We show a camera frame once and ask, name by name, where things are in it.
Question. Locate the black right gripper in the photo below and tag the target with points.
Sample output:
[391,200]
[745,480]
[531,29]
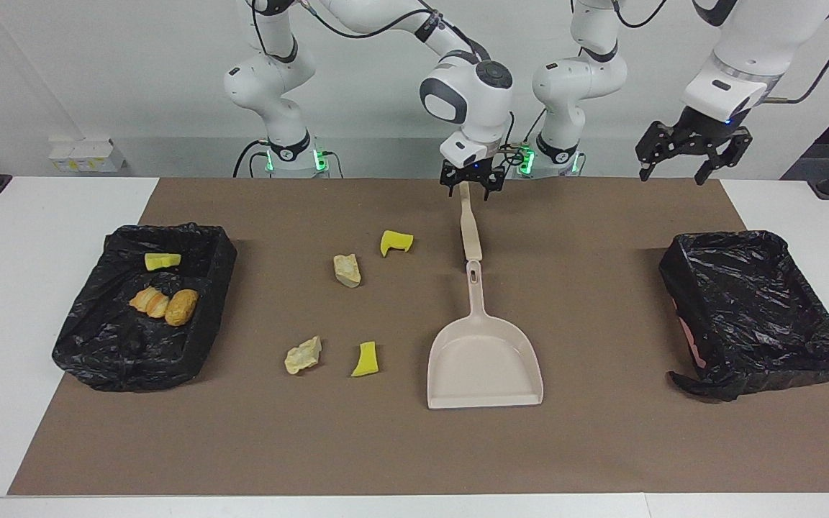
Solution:
[476,171]

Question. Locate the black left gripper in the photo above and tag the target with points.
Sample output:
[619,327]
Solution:
[706,128]

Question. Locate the beige hand brush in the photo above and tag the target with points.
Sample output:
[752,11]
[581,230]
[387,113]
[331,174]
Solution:
[468,230]

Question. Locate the yellow notched sponge piece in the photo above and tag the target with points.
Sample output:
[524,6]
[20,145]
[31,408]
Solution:
[393,241]

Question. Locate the pale bread chunk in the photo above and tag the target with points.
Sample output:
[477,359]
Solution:
[347,271]
[301,357]

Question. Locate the beige plastic dustpan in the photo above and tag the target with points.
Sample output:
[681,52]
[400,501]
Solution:
[483,360]

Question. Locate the brown bread roll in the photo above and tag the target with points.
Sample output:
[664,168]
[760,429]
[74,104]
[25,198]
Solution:
[181,307]

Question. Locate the yellow sponge chunk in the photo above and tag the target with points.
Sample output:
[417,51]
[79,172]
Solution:
[162,261]

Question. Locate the striped croissant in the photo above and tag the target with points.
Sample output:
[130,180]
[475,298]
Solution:
[150,301]

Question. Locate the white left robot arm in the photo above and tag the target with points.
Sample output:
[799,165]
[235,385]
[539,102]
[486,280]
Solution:
[576,79]

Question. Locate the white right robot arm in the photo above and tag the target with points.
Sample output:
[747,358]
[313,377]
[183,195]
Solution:
[472,93]

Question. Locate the black bag lined pink bin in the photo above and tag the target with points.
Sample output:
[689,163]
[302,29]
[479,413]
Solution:
[745,302]

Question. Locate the yellow curved sponge strip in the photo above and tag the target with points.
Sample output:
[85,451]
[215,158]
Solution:
[365,363]

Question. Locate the brown table mat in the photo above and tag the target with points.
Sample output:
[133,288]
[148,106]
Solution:
[414,446]

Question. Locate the white wall socket box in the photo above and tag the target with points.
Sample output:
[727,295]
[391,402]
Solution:
[87,157]

